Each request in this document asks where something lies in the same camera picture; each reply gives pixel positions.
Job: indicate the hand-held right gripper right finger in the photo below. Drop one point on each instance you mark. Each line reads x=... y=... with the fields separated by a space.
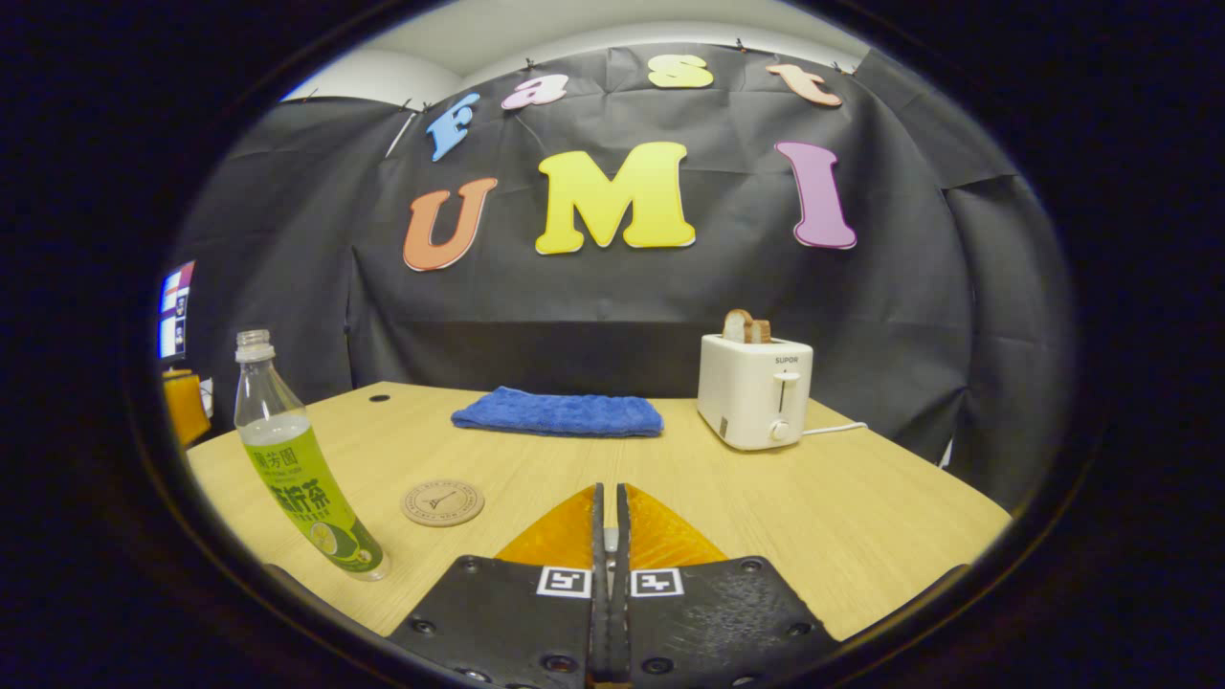
x=718 y=622

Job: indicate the computer monitor screen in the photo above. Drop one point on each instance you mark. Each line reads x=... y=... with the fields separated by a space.
x=175 y=311

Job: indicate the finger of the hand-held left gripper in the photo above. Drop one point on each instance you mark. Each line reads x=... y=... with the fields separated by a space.
x=184 y=407

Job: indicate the round cork coaster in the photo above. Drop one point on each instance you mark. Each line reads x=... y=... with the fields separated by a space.
x=442 y=502

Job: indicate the white teacup lid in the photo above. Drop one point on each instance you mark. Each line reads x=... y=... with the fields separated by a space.
x=610 y=542

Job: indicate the toasted bread slice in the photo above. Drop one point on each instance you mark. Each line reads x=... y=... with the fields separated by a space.
x=737 y=327
x=761 y=332

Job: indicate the green label water bottle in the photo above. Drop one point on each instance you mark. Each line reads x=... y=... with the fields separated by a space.
x=297 y=488

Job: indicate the white toaster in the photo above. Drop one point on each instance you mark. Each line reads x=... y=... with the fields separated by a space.
x=751 y=392

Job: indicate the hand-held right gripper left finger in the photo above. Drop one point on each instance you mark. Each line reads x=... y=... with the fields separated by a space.
x=507 y=622

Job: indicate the blue folded towel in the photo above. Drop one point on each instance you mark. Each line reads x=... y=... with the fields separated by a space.
x=560 y=413

